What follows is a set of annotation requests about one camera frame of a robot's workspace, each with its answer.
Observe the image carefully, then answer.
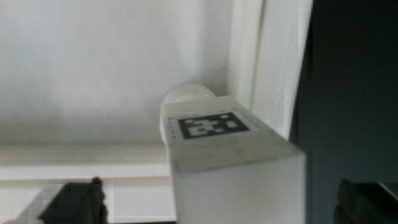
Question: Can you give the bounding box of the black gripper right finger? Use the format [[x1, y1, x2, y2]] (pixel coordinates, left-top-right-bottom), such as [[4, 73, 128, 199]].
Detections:
[[334, 180, 398, 224]]

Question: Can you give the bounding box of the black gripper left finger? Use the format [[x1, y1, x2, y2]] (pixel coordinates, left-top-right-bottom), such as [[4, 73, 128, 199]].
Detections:
[[16, 176, 114, 224]]

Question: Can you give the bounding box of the white table leg with tag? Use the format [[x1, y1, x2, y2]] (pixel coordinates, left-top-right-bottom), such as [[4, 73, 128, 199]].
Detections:
[[160, 84, 306, 224]]

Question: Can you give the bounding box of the white square tabletop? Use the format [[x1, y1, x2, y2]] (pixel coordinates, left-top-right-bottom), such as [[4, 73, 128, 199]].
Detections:
[[0, 0, 315, 224]]

